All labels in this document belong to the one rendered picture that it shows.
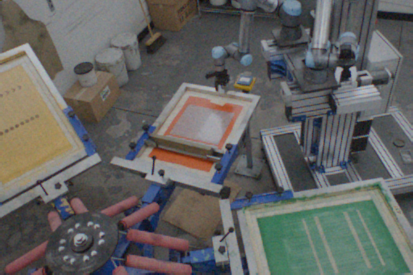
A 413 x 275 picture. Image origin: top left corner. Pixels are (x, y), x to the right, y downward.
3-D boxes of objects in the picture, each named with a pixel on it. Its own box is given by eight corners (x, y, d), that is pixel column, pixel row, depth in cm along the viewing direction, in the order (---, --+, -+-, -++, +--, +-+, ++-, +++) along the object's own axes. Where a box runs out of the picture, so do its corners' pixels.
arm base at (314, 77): (323, 67, 235) (325, 53, 228) (333, 81, 224) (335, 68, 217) (299, 72, 234) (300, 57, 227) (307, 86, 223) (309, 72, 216)
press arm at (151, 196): (158, 181, 218) (156, 175, 215) (167, 184, 216) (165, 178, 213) (143, 206, 207) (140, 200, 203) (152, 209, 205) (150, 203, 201)
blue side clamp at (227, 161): (230, 150, 237) (229, 142, 232) (238, 152, 235) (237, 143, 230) (211, 187, 217) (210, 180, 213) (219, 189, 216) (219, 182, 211)
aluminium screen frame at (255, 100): (184, 86, 286) (183, 82, 283) (260, 100, 266) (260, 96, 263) (128, 164, 235) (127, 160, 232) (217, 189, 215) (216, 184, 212)
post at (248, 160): (242, 155, 358) (235, 69, 293) (265, 160, 351) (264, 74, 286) (234, 172, 344) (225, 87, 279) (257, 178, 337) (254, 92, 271)
